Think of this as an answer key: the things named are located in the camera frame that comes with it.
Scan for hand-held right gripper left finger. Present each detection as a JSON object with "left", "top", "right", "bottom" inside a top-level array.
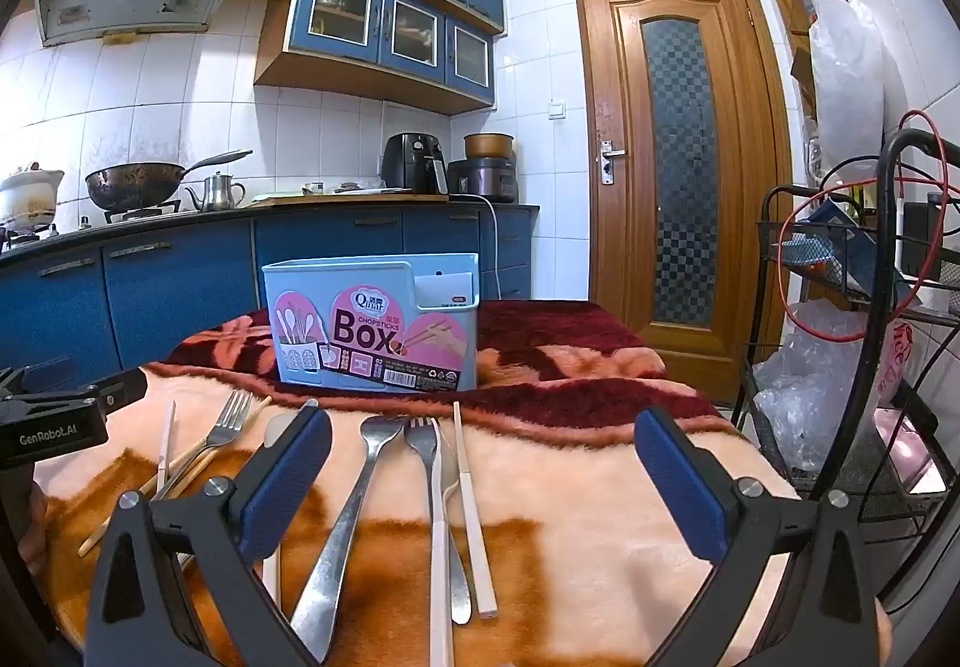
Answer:
[{"left": 84, "top": 404, "right": 332, "bottom": 667}]

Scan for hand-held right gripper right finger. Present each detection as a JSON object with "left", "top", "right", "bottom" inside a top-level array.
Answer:
[{"left": 634, "top": 406, "right": 882, "bottom": 667}]

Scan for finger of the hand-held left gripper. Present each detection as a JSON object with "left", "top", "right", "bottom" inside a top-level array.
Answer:
[
  {"left": 94, "top": 367, "right": 148, "bottom": 413},
  {"left": 0, "top": 359, "right": 74, "bottom": 405}
]

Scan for white-handled table knife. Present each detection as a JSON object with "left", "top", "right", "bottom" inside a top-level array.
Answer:
[{"left": 260, "top": 408, "right": 299, "bottom": 608}]

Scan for bamboo chopstick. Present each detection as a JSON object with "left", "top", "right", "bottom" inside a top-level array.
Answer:
[
  {"left": 77, "top": 397, "right": 273, "bottom": 557},
  {"left": 156, "top": 401, "right": 178, "bottom": 482}
]

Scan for cream-handled steel fork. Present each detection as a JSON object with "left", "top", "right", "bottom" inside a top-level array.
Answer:
[{"left": 141, "top": 389, "right": 254, "bottom": 497}]

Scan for white-handled steel fork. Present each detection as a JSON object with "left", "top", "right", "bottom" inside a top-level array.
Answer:
[{"left": 429, "top": 418, "right": 460, "bottom": 667}]

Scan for light blue utensil box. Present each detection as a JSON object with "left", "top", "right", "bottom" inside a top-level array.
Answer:
[{"left": 261, "top": 253, "right": 481, "bottom": 394}]

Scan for white chopstick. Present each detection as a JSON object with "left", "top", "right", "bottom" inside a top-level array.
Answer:
[{"left": 451, "top": 401, "right": 500, "bottom": 621}]

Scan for blue base cabinets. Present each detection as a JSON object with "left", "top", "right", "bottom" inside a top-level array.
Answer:
[{"left": 0, "top": 209, "right": 537, "bottom": 375}]

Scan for peach and maroon plush blanket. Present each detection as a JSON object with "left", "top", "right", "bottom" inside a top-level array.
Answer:
[{"left": 34, "top": 301, "right": 893, "bottom": 667}]

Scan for clear plastic bag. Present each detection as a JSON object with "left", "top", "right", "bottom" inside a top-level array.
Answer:
[{"left": 754, "top": 299, "right": 901, "bottom": 473}]

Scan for gas stove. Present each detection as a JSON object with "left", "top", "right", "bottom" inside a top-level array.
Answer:
[{"left": 0, "top": 200, "right": 185, "bottom": 247}]

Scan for white clay pot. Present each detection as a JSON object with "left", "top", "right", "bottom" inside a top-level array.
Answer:
[{"left": 0, "top": 166, "right": 66, "bottom": 229}]

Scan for dark wok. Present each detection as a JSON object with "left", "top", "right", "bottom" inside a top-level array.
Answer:
[{"left": 84, "top": 149, "right": 254, "bottom": 212}]

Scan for steel teapot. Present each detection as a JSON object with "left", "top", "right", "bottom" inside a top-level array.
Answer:
[{"left": 184, "top": 172, "right": 247, "bottom": 213}]

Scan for black metal rack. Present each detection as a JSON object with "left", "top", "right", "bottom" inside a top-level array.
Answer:
[{"left": 731, "top": 127, "right": 960, "bottom": 608}]

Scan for pink box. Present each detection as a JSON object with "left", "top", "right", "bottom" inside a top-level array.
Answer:
[{"left": 874, "top": 412, "right": 946, "bottom": 495}]

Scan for white bag with red print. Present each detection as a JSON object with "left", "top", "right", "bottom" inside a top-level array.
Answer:
[{"left": 885, "top": 314, "right": 946, "bottom": 413}]

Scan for wooden cutting board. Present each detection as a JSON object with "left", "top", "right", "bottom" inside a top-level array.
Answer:
[{"left": 247, "top": 189, "right": 451, "bottom": 209}]

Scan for blue packet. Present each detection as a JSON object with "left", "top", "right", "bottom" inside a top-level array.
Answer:
[{"left": 780, "top": 198, "right": 923, "bottom": 308}]

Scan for wooden door with glass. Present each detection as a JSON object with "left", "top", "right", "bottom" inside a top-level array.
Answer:
[{"left": 574, "top": 0, "right": 796, "bottom": 405}]

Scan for dark kitchen countertop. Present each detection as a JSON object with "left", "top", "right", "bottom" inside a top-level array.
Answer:
[{"left": 0, "top": 200, "right": 541, "bottom": 256}]

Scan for black air fryer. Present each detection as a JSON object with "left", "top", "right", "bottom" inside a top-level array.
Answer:
[{"left": 381, "top": 133, "right": 449, "bottom": 196}]

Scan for black device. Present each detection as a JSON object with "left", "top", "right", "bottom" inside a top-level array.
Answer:
[{"left": 904, "top": 202, "right": 960, "bottom": 278}]

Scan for dark rice cooker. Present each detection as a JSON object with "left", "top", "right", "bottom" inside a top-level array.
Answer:
[{"left": 448, "top": 157, "right": 520, "bottom": 205}]

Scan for brown bowl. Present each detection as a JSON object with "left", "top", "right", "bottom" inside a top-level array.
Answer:
[{"left": 463, "top": 133, "right": 515, "bottom": 161}]

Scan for white plastic bag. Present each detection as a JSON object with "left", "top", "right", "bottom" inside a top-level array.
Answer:
[{"left": 806, "top": 0, "right": 908, "bottom": 151}]

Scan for red cable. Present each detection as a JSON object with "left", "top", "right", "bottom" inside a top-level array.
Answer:
[{"left": 776, "top": 108, "right": 960, "bottom": 342}]

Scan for white power cable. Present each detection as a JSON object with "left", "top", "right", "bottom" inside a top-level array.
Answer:
[{"left": 450, "top": 193, "right": 502, "bottom": 301}]

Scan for glass-door wall cabinet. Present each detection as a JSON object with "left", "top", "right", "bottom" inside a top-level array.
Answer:
[{"left": 253, "top": 0, "right": 497, "bottom": 117}]

